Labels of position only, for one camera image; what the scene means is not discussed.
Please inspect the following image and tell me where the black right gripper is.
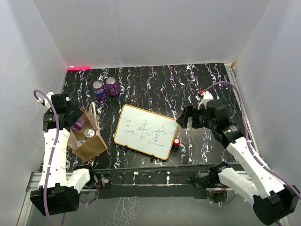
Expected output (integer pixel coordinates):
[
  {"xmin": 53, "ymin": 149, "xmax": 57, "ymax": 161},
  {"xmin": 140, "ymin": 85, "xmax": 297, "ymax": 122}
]
[{"xmin": 176, "ymin": 105, "xmax": 216, "ymax": 130}]

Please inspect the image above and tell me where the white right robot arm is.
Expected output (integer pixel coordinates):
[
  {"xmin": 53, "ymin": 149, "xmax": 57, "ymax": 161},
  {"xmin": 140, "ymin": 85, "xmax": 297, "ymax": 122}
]
[{"xmin": 176, "ymin": 100, "xmax": 299, "ymax": 226}]

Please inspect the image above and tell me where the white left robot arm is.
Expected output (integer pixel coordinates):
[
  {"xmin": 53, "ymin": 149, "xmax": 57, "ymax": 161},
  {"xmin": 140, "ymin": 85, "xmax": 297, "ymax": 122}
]
[{"xmin": 30, "ymin": 90, "xmax": 97, "ymax": 217}]

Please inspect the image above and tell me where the brown canvas bag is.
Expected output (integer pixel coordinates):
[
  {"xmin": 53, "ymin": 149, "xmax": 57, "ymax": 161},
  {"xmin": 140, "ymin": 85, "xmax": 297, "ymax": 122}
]
[{"xmin": 67, "ymin": 102, "xmax": 108, "ymax": 162}]

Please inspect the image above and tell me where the yellow framed whiteboard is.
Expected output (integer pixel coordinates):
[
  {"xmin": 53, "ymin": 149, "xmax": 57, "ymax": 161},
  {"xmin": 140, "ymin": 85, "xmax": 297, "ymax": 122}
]
[{"xmin": 114, "ymin": 104, "xmax": 178, "ymax": 160}]

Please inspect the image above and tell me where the red light strip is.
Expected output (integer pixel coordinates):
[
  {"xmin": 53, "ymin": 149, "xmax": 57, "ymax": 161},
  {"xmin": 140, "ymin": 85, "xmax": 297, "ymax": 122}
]
[{"xmin": 68, "ymin": 66, "xmax": 91, "ymax": 71}]

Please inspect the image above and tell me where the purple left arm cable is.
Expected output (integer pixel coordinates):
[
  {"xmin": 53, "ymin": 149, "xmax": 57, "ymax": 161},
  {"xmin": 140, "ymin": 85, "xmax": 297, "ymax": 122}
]
[{"xmin": 33, "ymin": 89, "xmax": 66, "ymax": 226}]

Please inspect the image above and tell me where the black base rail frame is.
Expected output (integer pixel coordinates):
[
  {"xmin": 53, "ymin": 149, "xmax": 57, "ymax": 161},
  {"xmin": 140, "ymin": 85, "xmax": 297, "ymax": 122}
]
[{"xmin": 77, "ymin": 162, "xmax": 243, "ymax": 201}]

